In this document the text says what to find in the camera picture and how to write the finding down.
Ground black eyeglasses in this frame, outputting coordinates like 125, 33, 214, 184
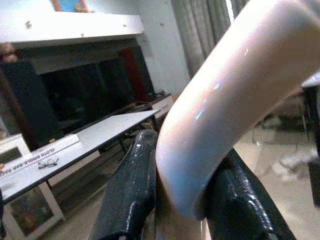
37, 157, 60, 170

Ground white broom handle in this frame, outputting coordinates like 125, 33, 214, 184
155, 0, 320, 221

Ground white framed side cabinet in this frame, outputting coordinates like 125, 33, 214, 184
0, 133, 66, 240

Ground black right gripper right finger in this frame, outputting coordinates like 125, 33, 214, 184
193, 147, 297, 240

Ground black flat screen television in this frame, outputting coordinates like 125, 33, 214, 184
34, 39, 157, 136

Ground grey curtain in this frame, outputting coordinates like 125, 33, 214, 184
171, 0, 253, 81

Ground long white cardboard box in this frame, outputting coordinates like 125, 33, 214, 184
0, 133, 81, 179

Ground colourful framed picture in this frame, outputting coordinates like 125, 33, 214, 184
51, 0, 90, 13

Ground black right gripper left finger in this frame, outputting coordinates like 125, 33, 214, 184
87, 129, 159, 240

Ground white wall shelf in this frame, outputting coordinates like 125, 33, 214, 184
0, 13, 146, 46

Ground grey folding table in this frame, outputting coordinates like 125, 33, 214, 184
0, 108, 161, 205

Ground white low tv cabinet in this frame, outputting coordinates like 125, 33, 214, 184
119, 92, 176, 126

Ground dark chair frame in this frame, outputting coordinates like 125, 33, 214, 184
299, 72, 320, 208

